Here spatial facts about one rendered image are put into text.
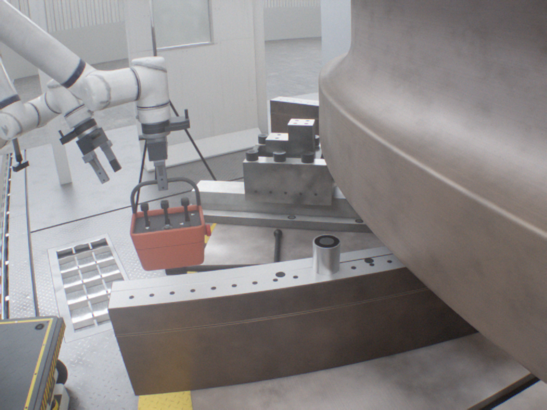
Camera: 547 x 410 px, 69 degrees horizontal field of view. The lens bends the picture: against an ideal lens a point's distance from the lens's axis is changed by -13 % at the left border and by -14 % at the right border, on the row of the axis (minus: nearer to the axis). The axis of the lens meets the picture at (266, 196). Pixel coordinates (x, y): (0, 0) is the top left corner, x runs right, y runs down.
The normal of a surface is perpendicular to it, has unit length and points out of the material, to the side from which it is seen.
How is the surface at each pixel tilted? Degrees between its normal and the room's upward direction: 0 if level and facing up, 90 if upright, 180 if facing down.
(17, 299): 0
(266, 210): 90
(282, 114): 90
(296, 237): 0
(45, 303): 0
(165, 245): 97
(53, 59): 97
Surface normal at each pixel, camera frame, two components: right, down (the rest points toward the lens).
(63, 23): 0.49, 0.35
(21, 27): 0.75, 0.12
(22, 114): 0.89, -0.28
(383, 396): -0.04, -0.91
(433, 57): -0.97, 0.13
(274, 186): -0.21, 0.42
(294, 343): 0.18, 0.40
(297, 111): -0.57, 0.36
